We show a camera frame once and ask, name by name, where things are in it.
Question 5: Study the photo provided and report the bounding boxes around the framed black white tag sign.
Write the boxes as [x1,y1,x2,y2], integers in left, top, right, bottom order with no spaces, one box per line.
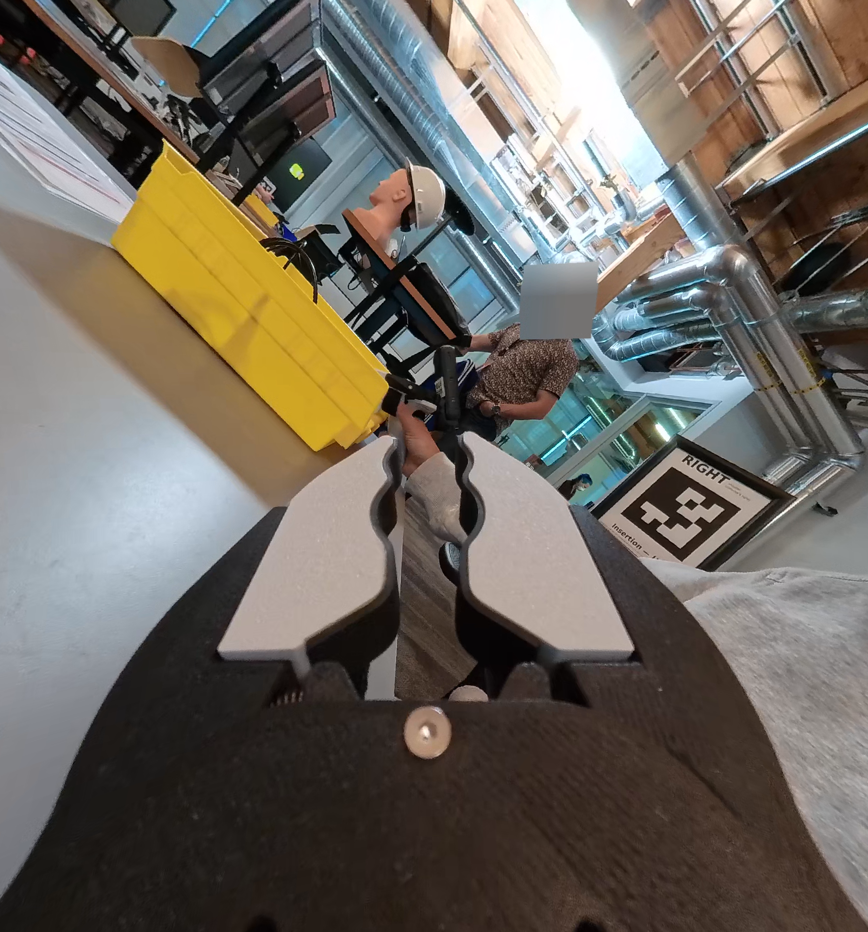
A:
[593,435,795,572]

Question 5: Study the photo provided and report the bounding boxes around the person's right forearm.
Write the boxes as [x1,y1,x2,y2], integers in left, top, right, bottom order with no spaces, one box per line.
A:
[405,451,471,543]

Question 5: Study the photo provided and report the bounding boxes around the metal air duct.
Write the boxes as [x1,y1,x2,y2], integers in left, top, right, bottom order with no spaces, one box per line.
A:
[321,0,522,292]

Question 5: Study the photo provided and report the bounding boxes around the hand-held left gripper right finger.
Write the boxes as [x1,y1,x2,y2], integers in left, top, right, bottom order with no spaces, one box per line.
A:
[454,435,635,664]

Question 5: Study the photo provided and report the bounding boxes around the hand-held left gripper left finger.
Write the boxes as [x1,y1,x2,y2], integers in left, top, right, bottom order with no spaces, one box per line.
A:
[217,435,402,662]

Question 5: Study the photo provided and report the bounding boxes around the white paper sheet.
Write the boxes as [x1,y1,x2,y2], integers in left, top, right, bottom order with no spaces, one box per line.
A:
[0,44,136,219]

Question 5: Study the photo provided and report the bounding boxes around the person's grey hoodie torso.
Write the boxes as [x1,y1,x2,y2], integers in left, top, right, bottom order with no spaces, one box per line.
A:
[652,564,868,932]

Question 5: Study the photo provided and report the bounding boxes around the grey desk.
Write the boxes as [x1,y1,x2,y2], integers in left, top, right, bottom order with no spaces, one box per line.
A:
[0,40,406,932]

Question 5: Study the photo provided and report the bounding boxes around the silver metal pipes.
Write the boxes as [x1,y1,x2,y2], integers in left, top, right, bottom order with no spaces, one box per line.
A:
[594,244,868,482]

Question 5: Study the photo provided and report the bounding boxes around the person's right hand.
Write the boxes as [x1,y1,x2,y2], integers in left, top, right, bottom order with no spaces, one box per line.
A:
[398,414,441,478]

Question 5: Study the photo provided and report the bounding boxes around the brown cardboard piece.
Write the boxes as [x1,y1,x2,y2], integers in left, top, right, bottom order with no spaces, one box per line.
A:
[132,36,203,99]

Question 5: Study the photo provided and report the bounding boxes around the wooden table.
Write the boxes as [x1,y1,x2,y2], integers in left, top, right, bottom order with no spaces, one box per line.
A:
[343,211,471,347]

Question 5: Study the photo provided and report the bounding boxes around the mannequin head white hard hat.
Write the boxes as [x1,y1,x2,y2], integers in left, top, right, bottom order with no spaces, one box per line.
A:
[372,164,447,256]

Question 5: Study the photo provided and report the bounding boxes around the black monitor rack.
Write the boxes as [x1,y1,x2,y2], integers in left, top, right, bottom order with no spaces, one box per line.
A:
[201,29,333,176]

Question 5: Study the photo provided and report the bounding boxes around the yellow plastic bin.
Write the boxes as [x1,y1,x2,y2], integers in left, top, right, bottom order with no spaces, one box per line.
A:
[111,140,391,451]

